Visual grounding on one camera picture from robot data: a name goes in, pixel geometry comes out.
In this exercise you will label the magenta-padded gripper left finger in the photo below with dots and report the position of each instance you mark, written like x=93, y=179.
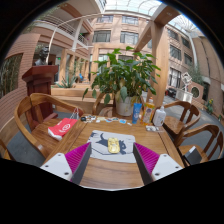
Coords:
x=60, y=165

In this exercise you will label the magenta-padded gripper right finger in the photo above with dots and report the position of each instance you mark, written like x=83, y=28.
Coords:
x=163, y=165

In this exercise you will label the yellow computer mouse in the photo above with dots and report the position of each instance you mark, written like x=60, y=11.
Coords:
x=113, y=145

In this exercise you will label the white mouse pad, dark cat print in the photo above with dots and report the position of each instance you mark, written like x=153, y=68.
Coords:
x=128, y=141

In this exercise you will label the red bag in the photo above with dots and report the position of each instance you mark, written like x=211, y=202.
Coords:
x=61, y=128

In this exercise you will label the small white packet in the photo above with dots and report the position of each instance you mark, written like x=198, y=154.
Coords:
x=152, y=128

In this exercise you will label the wooden armchair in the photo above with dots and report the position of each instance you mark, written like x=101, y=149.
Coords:
x=38, y=133
x=175, y=125
x=96, y=108
x=5, y=150
x=196, y=131

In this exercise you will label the clear white pump bottle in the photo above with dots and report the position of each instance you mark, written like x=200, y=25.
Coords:
x=159, y=117

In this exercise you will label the blue squeeze tube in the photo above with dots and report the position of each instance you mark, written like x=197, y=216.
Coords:
x=136, y=113

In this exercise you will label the white outdoor sculpture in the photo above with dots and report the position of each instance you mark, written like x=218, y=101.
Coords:
x=186, y=81

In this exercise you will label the green potted plant, white pot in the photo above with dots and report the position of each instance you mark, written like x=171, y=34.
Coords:
x=123, y=73

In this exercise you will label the dark bust statue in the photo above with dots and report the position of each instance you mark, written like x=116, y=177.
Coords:
x=42, y=57

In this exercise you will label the dark red wooden pedestal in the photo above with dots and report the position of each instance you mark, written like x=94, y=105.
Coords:
x=40, y=80

